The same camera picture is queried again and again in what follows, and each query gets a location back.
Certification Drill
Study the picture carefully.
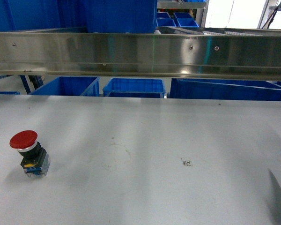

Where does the red mushroom emergency stop button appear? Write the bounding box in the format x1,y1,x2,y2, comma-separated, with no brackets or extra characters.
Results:
9,130,51,177

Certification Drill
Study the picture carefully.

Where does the large blue bin on shelf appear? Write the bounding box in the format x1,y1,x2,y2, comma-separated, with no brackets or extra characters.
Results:
83,0,157,33

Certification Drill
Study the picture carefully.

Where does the large blue bin below right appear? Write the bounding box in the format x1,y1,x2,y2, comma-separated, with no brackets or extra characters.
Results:
167,79,281,101

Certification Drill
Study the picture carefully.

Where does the small black QR sticker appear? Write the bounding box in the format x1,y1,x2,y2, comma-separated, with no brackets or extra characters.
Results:
181,158,192,166

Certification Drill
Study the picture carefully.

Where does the small blue bins far background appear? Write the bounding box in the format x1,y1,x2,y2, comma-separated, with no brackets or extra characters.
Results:
156,12,199,28

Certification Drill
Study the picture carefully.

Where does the blue bin below middle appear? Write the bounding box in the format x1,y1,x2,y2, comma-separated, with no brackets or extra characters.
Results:
103,78,166,98

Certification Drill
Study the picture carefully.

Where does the blue bin below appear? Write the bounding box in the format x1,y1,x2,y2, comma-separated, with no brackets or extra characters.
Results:
30,76,100,97
103,78,166,98

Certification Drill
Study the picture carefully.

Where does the blue bin below left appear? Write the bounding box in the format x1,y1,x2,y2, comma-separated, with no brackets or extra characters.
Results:
30,76,100,97

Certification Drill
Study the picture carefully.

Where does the stainless steel shelf rail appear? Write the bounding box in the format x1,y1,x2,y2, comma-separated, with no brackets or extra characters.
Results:
0,31,281,81

